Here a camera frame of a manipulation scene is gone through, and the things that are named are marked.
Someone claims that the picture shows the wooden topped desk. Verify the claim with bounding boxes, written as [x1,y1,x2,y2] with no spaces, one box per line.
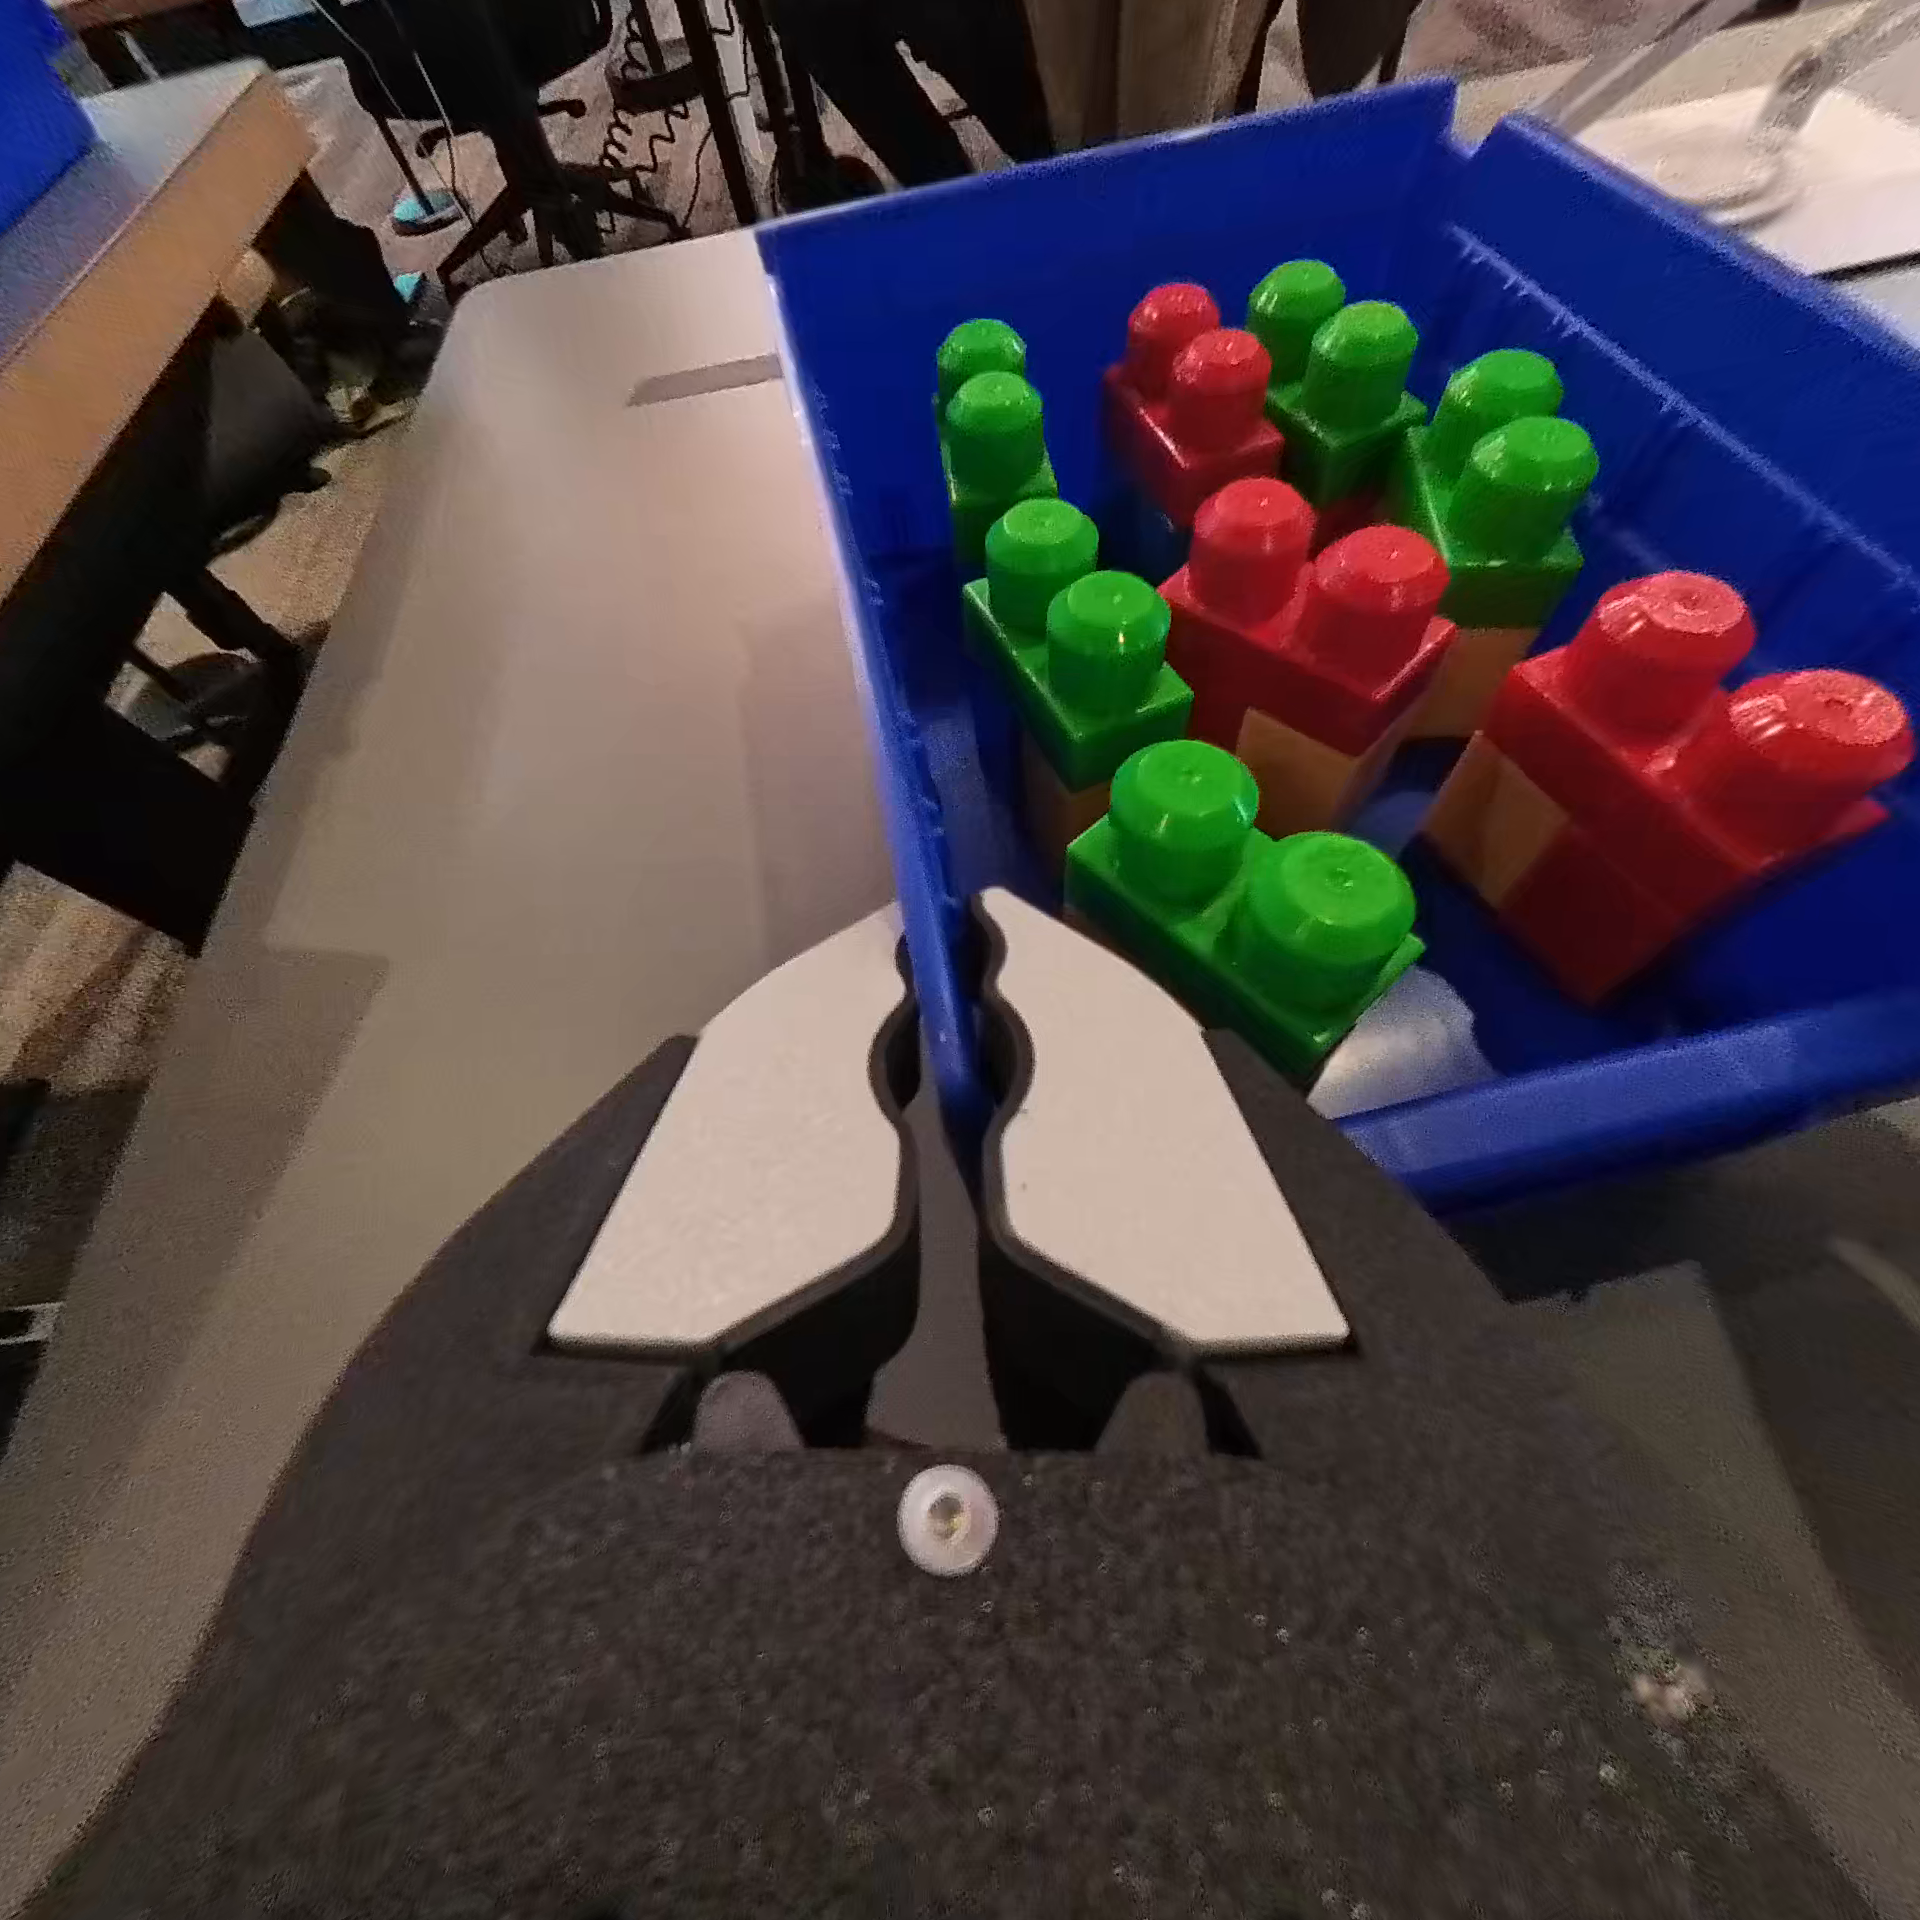
[0,61,319,963]

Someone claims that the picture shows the pile of colourful blocks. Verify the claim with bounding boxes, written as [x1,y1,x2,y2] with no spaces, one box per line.
[932,259,1920,1120]

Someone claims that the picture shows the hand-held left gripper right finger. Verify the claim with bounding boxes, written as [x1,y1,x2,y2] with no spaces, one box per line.
[977,886,1354,1354]

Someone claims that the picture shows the black coiled cable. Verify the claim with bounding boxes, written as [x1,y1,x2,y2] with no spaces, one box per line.
[599,82,711,226]

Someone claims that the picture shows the white instruction sheet stand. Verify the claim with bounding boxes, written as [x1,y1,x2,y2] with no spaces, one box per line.
[1545,0,1920,280]

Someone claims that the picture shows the blue plastic bin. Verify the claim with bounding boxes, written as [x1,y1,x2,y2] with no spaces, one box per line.
[758,75,1920,1217]
[0,0,99,226]

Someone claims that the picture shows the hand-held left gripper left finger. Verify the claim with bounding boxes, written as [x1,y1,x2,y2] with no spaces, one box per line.
[547,901,922,1354]

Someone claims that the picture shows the black chair base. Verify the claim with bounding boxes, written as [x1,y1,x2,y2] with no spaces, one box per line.
[434,90,694,288]

